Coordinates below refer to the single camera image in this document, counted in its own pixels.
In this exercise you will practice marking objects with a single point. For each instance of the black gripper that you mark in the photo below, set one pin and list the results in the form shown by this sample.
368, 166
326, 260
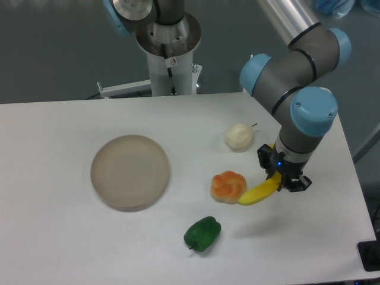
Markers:
291, 174

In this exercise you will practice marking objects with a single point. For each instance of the yellow toy banana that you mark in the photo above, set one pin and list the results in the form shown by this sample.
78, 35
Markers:
261, 191

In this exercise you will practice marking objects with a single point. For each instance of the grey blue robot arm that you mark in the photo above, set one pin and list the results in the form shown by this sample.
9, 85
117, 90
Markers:
283, 87

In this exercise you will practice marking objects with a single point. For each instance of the beige round plate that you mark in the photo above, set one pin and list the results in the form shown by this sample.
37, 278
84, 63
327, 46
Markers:
130, 172

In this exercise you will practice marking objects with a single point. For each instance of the white toy pear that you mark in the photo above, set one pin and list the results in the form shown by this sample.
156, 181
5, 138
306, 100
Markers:
239, 136

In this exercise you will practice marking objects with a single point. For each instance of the orange knotted bread roll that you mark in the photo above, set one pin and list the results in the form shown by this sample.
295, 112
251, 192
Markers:
228, 187

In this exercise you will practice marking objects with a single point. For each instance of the green toy bell pepper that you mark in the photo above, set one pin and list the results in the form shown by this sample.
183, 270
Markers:
202, 234

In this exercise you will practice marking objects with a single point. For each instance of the black device at table edge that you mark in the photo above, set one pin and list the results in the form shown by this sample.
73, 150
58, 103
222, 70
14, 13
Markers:
369, 254

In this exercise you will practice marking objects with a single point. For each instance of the blue plastic bag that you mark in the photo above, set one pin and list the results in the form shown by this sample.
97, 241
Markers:
335, 9

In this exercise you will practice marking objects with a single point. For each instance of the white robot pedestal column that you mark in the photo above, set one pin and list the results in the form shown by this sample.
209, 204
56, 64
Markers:
169, 52

